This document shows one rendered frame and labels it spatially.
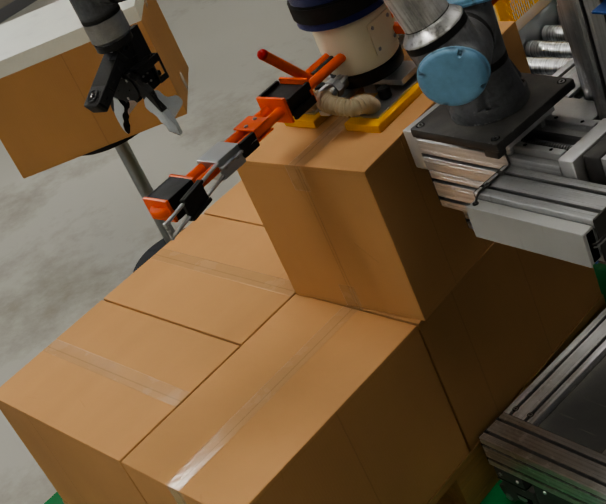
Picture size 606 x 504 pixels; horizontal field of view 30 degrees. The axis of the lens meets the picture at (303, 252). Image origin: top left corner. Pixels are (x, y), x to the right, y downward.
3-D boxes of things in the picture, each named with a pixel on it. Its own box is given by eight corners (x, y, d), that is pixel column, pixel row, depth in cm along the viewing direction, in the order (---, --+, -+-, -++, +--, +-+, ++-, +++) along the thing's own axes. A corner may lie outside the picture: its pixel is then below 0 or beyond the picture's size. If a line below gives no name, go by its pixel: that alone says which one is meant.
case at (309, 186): (431, 155, 308) (382, 24, 288) (559, 164, 281) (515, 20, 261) (296, 295, 278) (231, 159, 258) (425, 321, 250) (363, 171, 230)
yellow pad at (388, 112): (432, 49, 264) (426, 30, 262) (467, 49, 257) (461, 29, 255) (346, 131, 247) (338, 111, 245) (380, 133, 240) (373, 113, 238)
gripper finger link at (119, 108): (144, 119, 222) (146, 86, 215) (125, 137, 219) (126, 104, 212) (132, 111, 223) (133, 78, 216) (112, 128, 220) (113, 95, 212)
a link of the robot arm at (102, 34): (100, 26, 199) (72, 28, 204) (112, 49, 201) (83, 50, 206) (128, 4, 203) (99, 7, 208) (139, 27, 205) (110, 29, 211)
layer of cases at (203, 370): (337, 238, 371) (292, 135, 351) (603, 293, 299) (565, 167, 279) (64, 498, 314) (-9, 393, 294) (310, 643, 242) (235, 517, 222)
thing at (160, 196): (181, 193, 229) (170, 173, 226) (205, 197, 223) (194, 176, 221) (152, 219, 224) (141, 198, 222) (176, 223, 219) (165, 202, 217)
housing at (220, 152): (226, 158, 235) (217, 140, 232) (248, 161, 230) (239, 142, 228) (203, 178, 231) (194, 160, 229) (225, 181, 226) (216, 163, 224)
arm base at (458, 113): (546, 86, 210) (532, 38, 205) (494, 131, 204) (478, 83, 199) (486, 78, 221) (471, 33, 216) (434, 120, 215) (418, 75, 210)
